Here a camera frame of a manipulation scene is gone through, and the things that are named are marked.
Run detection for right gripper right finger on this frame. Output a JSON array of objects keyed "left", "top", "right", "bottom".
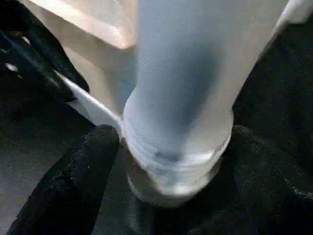
[{"left": 195, "top": 125, "right": 313, "bottom": 235}]

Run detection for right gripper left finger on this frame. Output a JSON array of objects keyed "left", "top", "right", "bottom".
[{"left": 8, "top": 124, "right": 120, "bottom": 235}]

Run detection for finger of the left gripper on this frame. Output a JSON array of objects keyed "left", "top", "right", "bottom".
[
  {"left": 0, "top": 31, "right": 77, "bottom": 103},
  {"left": 14, "top": 3, "right": 90, "bottom": 94}
]

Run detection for white plastic table top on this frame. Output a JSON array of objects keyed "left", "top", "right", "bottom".
[{"left": 21, "top": 0, "right": 313, "bottom": 209}]

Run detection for white plastic table leg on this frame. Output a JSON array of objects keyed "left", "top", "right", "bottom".
[{"left": 123, "top": 0, "right": 292, "bottom": 178}]

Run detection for black mat cloth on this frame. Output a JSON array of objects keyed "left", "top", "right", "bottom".
[{"left": 0, "top": 24, "right": 313, "bottom": 235}]

